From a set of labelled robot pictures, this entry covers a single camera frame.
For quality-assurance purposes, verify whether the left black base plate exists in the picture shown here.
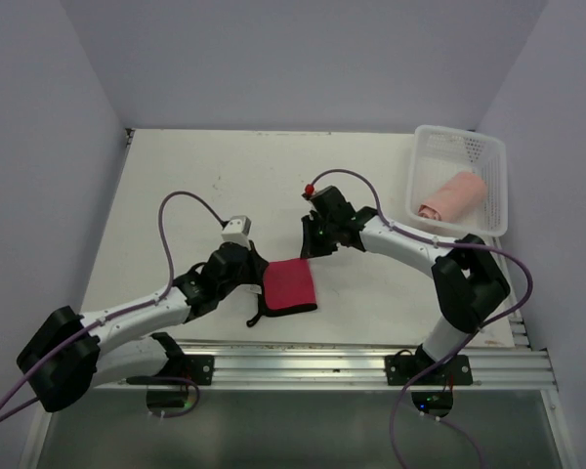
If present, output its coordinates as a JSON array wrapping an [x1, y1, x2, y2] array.
[[172, 354, 215, 386]]

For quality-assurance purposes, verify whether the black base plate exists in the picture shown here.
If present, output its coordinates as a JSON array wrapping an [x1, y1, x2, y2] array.
[[384, 347, 474, 386], [172, 354, 215, 386]]

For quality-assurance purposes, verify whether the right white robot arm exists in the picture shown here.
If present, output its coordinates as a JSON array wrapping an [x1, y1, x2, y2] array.
[[301, 185, 510, 384]]

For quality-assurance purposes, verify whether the aluminium mounting rail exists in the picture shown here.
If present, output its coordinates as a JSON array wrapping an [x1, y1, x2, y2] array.
[[97, 341, 553, 392]]

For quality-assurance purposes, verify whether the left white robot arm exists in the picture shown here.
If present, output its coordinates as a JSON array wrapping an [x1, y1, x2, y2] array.
[[17, 242, 269, 412]]

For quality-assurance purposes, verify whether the pink towel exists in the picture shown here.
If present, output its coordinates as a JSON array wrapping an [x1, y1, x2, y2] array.
[[417, 172, 487, 223]]

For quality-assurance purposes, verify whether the black cloth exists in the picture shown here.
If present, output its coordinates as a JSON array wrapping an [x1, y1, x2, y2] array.
[[246, 258, 318, 327]]

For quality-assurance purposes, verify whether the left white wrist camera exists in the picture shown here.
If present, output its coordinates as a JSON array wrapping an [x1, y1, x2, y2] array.
[[221, 215, 251, 248]]

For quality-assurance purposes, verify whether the white plastic basket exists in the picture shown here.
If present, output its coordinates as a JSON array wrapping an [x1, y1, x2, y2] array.
[[405, 125, 508, 237]]

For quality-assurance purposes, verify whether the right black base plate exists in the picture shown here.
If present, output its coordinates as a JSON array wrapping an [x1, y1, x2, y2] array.
[[384, 347, 474, 386]]

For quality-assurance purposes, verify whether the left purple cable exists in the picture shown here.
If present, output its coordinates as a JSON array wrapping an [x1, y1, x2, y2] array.
[[0, 191, 226, 432]]

